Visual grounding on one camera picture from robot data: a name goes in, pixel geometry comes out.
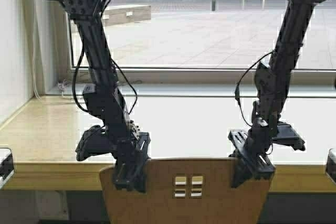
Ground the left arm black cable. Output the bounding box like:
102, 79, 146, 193
41, 0, 138, 120

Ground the long wooden window counter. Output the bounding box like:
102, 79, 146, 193
1, 96, 335, 193

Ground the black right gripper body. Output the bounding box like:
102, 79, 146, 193
228, 119, 271, 179

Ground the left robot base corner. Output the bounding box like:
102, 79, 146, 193
1, 147, 15, 189

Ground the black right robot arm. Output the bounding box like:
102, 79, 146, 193
228, 0, 327, 188

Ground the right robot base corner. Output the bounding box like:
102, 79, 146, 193
325, 148, 336, 184

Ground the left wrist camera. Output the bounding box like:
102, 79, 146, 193
75, 125, 114, 162

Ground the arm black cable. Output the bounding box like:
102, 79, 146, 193
41, 0, 138, 120
234, 50, 274, 127

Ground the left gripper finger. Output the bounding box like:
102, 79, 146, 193
133, 159, 149, 193
112, 162, 136, 190

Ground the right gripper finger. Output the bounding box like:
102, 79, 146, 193
230, 153, 253, 188
254, 155, 276, 179

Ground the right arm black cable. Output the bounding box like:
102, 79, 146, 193
234, 50, 274, 127

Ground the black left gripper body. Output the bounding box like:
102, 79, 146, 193
112, 120, 151, 172

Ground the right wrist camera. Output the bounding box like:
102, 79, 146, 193
272, 122, 306, 151

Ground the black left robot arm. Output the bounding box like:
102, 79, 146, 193
48, 0, 150, 193

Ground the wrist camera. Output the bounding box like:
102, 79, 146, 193
272, 122, 306, 151
75, 125, 114, 162

